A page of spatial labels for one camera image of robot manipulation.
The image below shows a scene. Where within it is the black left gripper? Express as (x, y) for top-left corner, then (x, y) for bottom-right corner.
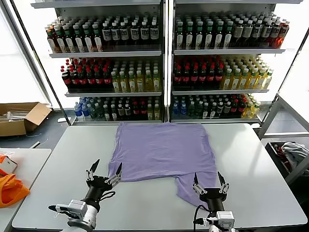
(83, 159), (123, 208)

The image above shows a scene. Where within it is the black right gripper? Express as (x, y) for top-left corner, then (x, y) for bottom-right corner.
(192, 171), (230, 213)

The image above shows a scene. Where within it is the purple t-shirt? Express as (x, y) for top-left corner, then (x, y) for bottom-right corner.
(108, 122), (217, 209)

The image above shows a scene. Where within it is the green tea bottle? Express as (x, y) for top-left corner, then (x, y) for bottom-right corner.
(187, 101), (196, 119)
(89, 103), (98, 121)
(195, 101), (203, 119)

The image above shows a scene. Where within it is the cola bottle red cap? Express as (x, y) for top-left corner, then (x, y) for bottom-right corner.
(207, 64), (216, 88)
(86, 67), (96, 89)
(182, 64), (192, 88)
(95, 67), (104, 89)
(215, 63), (224, 88)
(61, 67), (71, 89)
(140, 101), (148, 121)
(69, 67), (79, 89)
(78, 67), (88, 89)
(132, 101), (140, 121)
(103, 67), (112, 89)
(238, 96), (245, 118)
(198, 64), (208, 88)
(173, 64), (183, 88)
(231, 96), (239, 118)
(190, 64), (200, 88)

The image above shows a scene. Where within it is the dark storage bin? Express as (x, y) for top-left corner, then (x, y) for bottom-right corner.
(265, 141), (309, 179)

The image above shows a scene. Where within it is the red garment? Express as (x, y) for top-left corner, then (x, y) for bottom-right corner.
(274, 144), (294, 170)

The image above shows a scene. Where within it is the yellow drink bottle white label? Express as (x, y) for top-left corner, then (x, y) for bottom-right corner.
(239, 68), (250, 90)
(230, 68), (242, 90)
(136, 70), (145, 92)
(242, 101), (253, 119)
(221, 68), (233, 90)
(255, 68), (267, 90)
(144, 70), (154, 92)
(153, 69), (161, 92)
(251, 101), (262, 118)
(247, 68), (259, 90)
(263, 69), (274, 89)
(127, 71), (137, 93)
(111, 71), (121, 93)
(119, 71), (128, 93)

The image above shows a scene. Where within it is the grey white garment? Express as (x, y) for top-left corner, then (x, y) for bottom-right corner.
(281, 142), (309, 170)

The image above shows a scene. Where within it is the orange cloth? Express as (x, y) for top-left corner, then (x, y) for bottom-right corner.
(0, 168), (31, 209)

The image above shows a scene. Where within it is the small white carton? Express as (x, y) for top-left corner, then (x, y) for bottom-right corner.
(0, 155), (18, 174)

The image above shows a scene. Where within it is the open cardboard box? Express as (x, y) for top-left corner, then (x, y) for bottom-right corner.
(0, 101), (53, 137)

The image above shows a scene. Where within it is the white packing material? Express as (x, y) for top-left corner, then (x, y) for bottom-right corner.
(0, 106), (33, 121)

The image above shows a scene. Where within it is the grey window mullion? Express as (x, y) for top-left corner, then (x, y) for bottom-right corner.
(0, 0), (54, 108)

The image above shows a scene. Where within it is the grey metal drinks shelf unit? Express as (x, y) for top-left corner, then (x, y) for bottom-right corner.
(169, 0), (305, 125)
(30, 0), (168, 126)

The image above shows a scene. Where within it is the dark metal pole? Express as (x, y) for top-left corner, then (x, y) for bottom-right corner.
(9, 0), (72, 126)
(276, 30), (309, 94)

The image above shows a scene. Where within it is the dark bottle green neck label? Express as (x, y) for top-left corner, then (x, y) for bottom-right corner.
(175, 21), (185, 49)
(214, 20), (224, 48)
(72, 24), (84, 53)
(63, 25), (75, 53)
(184, 21), (195, 49)
(92, 23), (104, 52)
(194, 21), (205, 49)
(82, 23), (94, 52)
(223, 20), (234, 48)
(204, 20), (214, 49)

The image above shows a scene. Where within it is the dark bottle tall white label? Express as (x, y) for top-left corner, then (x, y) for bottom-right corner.
(54, 25), (66, 53)

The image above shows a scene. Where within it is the dark bottle black white label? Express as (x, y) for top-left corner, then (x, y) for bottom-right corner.
(261, 20), (273, 47)
(130, 21), (140, 46)
(101, 22), (112, 46)
(149, 20), (159, 45)
(270, 20), (281, 47)
(252, 20), (264, 47)
(119, 21), (129, 46)
(140, 21), (150, 45)
(111, 22), (121, 46)

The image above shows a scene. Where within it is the dark bottle beige label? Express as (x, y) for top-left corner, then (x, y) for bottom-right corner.
(242, 19), (254, 47)
(233, 19), (244, 47)

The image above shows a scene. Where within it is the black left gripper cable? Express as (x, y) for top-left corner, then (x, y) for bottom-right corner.
(100, 190), (116, 201)

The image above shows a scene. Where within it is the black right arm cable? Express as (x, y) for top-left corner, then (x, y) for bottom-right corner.
(192, 204), (211, 232)

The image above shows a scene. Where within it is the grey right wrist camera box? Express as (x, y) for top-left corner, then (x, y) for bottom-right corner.
(216, 211), (235, 229)

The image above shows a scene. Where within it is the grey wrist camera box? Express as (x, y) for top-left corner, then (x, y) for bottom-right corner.
(216, 211), (235, 229)
(56, 199), (87, 219)

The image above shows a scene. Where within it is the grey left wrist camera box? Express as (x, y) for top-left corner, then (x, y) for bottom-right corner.
(56, 199), (87, 219)

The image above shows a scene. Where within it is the black left camera cable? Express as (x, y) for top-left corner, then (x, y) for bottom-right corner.
(47, 204), (73, 219)

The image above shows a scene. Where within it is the grey metal rack frame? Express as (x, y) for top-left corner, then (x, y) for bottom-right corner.
(257, 92), (309, 186)

